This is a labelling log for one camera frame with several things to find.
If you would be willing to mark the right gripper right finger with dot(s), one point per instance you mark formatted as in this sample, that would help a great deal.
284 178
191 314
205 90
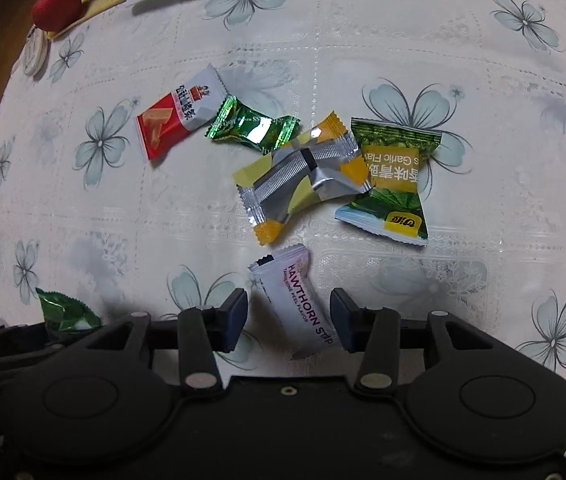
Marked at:
375 333

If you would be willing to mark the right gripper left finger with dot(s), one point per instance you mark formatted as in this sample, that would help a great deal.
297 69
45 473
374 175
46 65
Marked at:
202 333

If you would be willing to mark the green white leaf packet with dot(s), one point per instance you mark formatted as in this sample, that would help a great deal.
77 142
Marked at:
66 317

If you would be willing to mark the white hawthorn strip packet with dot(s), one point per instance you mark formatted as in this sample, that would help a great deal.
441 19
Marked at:
283 278

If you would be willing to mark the green garlic pea packet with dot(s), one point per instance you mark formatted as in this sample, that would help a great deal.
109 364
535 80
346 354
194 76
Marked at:
395 154

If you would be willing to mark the silver yellow foil packet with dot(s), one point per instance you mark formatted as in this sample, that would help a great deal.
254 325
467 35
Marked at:
320 164

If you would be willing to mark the red white hawthorn packet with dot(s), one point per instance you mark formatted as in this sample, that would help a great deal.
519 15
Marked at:
181 112

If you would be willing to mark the small green foil candy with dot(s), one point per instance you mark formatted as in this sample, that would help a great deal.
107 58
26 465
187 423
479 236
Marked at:
239 123

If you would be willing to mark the white floral tablecloth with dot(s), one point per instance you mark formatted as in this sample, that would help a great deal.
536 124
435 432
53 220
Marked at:
85 213

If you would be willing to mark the white remote control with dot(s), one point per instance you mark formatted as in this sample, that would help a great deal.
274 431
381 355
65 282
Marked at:
35 53

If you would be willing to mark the red apple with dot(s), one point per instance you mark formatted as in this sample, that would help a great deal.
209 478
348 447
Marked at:
56 15

